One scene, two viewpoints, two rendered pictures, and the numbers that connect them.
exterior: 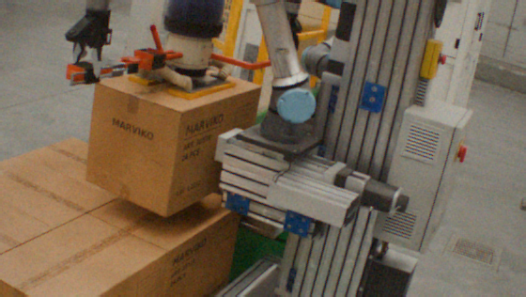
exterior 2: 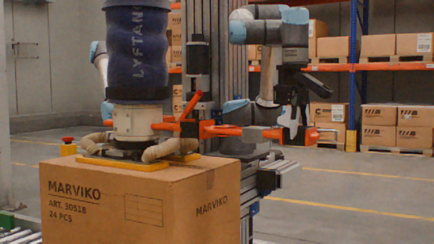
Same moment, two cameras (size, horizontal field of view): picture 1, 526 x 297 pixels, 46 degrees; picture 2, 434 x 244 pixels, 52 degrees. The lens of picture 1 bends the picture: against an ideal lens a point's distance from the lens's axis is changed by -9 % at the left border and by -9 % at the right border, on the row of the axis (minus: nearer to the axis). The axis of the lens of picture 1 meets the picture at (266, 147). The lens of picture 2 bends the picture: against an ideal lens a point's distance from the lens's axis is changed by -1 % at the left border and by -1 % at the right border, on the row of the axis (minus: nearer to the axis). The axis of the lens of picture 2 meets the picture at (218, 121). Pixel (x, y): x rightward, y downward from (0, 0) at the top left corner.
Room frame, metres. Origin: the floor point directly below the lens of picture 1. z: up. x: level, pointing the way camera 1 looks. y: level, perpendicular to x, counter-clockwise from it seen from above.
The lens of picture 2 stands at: (1.97, 1.89, 1.36)
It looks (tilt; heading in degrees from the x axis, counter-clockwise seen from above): 5 degrees down; 278
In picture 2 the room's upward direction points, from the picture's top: straight up
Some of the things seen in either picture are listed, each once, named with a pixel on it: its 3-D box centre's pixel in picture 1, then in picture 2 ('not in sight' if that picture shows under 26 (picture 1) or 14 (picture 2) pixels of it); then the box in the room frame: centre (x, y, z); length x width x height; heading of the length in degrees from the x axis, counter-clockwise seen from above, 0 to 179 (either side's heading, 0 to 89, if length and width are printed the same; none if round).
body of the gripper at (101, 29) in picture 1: (95, 27); (291, 85); (1.94, 0.59, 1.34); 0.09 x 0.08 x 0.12; 157
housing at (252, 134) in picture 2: (111, 68); (256, 134); (2.04, 0.55, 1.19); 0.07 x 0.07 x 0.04; 67
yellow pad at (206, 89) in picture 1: (204, 84); (156, 150); (2.43, 0.28, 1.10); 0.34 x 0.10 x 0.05; 157
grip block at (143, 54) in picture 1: (149, 58); (196, 128); (2.24, 0.46, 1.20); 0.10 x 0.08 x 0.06; 67
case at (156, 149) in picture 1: (174, 132); (141, 214); (2.47, 0.36, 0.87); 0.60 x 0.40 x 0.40; 157
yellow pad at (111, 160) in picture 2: (163, 71); (120, 157); (2.51, 0.45, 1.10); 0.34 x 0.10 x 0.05; 157
